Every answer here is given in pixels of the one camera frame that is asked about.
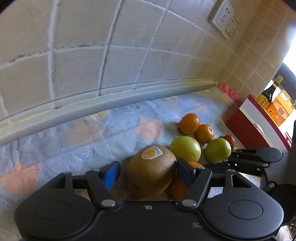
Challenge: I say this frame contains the large brown kiwi with sticker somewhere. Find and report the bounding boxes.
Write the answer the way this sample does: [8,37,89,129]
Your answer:
[124,144,177,199]

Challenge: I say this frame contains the red white-lined box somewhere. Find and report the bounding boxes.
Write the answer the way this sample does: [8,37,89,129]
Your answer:
[225,96,291,152]

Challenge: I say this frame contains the red strawberry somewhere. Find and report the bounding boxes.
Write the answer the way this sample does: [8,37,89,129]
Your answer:
[219,135,235,150]

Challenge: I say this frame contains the green apple right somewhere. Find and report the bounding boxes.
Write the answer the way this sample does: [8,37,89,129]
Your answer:
[205,138,232,164]

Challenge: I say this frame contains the green apple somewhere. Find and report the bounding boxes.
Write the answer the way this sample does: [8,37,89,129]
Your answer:
[169,136,202,163]
[205,138,232,164]

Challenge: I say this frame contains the orange cooking oil jug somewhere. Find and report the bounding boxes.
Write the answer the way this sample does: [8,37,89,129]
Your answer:
[265,90,295,126]

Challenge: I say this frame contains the dark soy sauce bottle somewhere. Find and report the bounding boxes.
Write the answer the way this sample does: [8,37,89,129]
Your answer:
[256,75,283,109]

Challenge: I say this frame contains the pink cloth in corner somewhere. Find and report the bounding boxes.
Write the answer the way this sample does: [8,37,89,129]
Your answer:
[218,83,240,104]

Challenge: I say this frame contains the mandarin back middle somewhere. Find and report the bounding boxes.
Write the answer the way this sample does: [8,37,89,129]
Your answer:
[195,124,215,144]

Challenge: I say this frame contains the mandarin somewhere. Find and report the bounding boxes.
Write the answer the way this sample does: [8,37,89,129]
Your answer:
[178,113,200,135]
[195,124,215,144]

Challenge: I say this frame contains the large orange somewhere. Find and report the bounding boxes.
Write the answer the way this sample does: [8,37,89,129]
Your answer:
[168,159,204,203]

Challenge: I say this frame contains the green apple left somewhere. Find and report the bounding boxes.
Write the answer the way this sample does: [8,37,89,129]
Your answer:
[169,136,202,163]

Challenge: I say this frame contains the blue floral table cloth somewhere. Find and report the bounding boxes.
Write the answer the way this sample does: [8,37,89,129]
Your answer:
[1,87,238,240]

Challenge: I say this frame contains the mandarin back top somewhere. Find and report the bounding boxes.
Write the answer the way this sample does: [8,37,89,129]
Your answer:
[178,113,200,135]

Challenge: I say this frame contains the black window frame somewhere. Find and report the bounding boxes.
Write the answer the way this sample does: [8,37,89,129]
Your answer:
[274,63,296,100]

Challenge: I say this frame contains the white double wall socket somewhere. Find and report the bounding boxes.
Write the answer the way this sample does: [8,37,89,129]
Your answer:
[209,0,238,40]

